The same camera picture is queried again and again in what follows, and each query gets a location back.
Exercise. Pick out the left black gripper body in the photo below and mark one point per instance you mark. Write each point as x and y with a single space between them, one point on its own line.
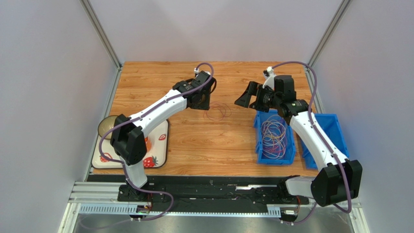
204 103

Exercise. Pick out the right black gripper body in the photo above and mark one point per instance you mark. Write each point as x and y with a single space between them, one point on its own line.
254 95

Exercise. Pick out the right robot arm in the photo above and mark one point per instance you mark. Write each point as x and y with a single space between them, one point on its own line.
339 177

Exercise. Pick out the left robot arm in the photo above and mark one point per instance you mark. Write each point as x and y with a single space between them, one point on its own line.
129 133

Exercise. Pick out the left blue plastic bin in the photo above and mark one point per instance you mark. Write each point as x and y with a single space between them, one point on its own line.
274 139

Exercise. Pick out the blue plastic bin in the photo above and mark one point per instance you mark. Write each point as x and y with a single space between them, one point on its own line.
330 125
274 139

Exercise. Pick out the orange plastic cup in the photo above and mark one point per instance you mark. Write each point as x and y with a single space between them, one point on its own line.
148 144

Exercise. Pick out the right blue plastic bin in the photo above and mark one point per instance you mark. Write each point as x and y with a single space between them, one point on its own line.
330 125

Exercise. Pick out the strawberry print tray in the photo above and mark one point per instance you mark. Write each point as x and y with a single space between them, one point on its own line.
155 158

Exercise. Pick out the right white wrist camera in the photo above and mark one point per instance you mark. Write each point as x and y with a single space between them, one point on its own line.
269 76

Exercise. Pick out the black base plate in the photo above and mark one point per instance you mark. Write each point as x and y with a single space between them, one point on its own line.
212 194

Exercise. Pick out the aluminium frame rail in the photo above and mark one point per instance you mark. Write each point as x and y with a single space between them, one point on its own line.
93 207

